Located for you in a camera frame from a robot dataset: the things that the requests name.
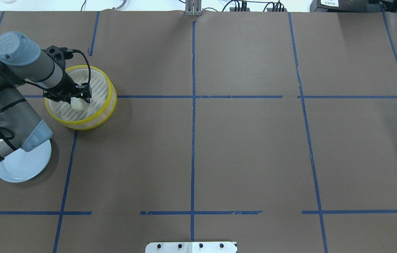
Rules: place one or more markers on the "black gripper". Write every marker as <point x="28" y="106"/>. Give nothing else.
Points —
<point x="67" y="83"/>

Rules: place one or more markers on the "white steamed bun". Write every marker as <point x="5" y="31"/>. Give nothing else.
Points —
<point x="78" y="104"/>

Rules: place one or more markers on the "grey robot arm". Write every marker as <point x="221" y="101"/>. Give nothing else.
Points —
<point x="23" y="61"/>

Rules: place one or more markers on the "yellow rimmed white steamer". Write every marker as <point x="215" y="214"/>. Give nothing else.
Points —
<point x="95" y="113"/>

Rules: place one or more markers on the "light blue plate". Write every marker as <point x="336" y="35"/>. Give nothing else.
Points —
<point x="21" y="166"/>

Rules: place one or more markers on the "white metal mounting plate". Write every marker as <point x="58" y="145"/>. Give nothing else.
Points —
<point x="192" y="247"/>

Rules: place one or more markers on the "black equipment box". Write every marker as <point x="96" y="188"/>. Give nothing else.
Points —
<point x="353" y="6"/>

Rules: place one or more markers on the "grey metal post bracket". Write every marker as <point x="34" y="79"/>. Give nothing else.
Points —
<point x="193" y="8"/>

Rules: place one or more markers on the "black cable connectors left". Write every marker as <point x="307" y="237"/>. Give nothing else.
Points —
<point x="235" y="6"/>

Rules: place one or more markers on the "black cable connectors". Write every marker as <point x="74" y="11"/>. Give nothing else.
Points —
<point x="235" y="6"/>
<point x="274" y="7"/>

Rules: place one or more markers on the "black cable connectors right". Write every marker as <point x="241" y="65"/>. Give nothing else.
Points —
<point x="274" y="7"/>

